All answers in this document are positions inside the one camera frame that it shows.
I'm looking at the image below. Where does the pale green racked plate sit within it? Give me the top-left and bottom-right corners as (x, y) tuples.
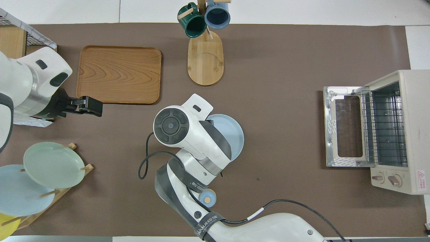
(23, 142), (86, 189)

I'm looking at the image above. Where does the wooden serving tray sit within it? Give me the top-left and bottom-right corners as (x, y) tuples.
(76, 45), (162, 105)

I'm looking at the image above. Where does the yellow racked plate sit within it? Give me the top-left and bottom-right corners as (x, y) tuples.
(0, 213), (20, 241)

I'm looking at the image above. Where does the black wire basket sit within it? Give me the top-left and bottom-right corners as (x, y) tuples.
(0, 15), (44, 47)

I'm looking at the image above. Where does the dark green mug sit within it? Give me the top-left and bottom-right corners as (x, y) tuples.
(177, 2), (207, 38)

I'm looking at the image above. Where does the light blue racked plate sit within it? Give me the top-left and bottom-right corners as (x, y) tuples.
(0, 164), (56, 217)

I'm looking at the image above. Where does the wooden plate rack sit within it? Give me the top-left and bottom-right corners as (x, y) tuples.
(8, 143), (94, 231)

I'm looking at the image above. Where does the cream toaster oven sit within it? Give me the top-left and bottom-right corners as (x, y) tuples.
(323, 70), (430, 195)

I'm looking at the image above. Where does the silver oven wire rack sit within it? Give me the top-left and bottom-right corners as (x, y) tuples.
(360, 90), (404, 164)

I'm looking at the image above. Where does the brown table mat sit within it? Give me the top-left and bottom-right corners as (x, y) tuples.
(0, 23), (427, 237)

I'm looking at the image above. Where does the wooden mug tree stand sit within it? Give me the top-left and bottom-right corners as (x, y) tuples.
(177, 0), (232, 86)

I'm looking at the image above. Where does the blue mug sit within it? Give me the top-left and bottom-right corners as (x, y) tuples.
(204, 0), (231, 30)

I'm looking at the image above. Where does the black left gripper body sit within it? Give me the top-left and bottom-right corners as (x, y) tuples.
(42, 88), (88, 120)

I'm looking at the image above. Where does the small blue white bell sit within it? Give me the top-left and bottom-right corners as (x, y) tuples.
(198, 188), (217, 208)

